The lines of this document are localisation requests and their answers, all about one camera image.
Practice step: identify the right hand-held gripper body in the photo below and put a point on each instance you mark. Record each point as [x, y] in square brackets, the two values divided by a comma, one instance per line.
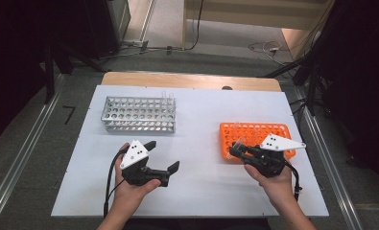
[270, 159]

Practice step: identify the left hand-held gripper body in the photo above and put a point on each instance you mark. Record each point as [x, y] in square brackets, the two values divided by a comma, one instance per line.
[136, 153]

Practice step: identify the clear glass test tube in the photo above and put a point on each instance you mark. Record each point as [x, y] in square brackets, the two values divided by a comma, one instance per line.
[237, 123]
[239, 143]
[170, 95]
[163, 94]

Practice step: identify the orange plastic test tube rack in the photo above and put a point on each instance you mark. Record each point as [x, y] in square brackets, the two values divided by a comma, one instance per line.
[257, 132]

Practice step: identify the silver metal test tube rack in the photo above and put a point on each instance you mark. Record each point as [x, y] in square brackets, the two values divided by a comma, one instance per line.
[139, 115]

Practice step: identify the person's right hand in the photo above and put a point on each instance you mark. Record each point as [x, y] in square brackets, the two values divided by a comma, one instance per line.
[278, 185]

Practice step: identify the person's left hand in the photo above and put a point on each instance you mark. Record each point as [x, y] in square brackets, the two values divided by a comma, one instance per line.
[129, 193]

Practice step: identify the person's dark clothing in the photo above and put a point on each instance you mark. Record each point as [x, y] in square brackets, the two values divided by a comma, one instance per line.
[193, 224]

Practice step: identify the wooden table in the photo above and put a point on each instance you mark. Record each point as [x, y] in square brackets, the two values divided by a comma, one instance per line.
[190, 81]

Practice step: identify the black tripod stand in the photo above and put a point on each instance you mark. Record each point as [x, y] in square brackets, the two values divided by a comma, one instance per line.
[308, 70]

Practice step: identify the black stand legs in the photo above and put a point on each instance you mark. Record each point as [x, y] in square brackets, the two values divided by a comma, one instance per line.
[72, 57]

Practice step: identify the black curtain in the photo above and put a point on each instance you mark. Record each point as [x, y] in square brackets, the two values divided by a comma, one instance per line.
[363, 80]
[27, 48]

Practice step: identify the grey cabinet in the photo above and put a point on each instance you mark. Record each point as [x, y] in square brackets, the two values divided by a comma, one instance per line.
[120, 19]

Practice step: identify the metal floor rail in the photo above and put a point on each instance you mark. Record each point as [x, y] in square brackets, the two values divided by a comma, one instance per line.
[20, 153]
[331, 159]

